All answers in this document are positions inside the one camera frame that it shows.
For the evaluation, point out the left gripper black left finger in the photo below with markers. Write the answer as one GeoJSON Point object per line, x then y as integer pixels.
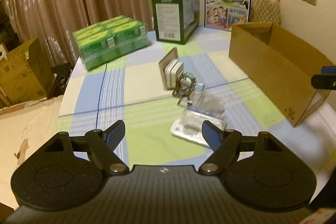
{"type": "Point", "coordinates": [100, 145]}

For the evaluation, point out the metal wire stand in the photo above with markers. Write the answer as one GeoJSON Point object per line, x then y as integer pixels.
{"type": "Point", "coordinates": [191, 95]}

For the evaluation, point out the beige plate with white adapter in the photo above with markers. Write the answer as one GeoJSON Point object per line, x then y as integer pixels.
{"type": "Point", "coordinates": [171, 69]}

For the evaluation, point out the green shrink-wrapped carton pack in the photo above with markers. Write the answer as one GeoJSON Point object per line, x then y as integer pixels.
{"type": "Point", "coordinates": [110, 39]}

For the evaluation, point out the beige quilted chair back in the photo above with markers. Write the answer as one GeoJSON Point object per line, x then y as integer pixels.
{"type": "Point", "coordinates": [265, 11]}

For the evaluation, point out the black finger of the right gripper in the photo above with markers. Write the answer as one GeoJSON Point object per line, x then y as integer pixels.
{"type": "Point", "coordinates": [326, 80]}

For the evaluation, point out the clear plastic bottle blue label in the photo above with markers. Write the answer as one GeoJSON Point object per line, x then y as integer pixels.
{"type": "Point", "coordinates": [209, 105]}

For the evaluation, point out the blue milk carton box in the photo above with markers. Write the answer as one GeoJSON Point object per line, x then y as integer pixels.
{"type": "Point", "coordinates": [223, 14]}

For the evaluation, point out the white remote control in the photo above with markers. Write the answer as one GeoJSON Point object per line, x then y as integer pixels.
{"type": "Point", "coordinates": [192, 130]}

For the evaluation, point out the yellow cardboard box on floor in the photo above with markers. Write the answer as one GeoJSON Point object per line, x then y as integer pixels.
{"type": "Point", "coordinates": [26, 75]}

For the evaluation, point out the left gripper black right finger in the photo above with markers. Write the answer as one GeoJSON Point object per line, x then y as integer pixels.
{"type": "Point", "coordinates": [226, 145]}

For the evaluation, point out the checkered tablecloth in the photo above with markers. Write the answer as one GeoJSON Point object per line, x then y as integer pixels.
{"type": "Point", "coordinates": [130, 88]}

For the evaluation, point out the green white milk carton box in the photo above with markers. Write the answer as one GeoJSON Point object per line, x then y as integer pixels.
{"type": "Point", "coordinates": [175, 20]}

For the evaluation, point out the brown cardboard box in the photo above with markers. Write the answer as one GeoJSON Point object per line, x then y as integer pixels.
{"type": "Point", "coordinates": [281, 65]}

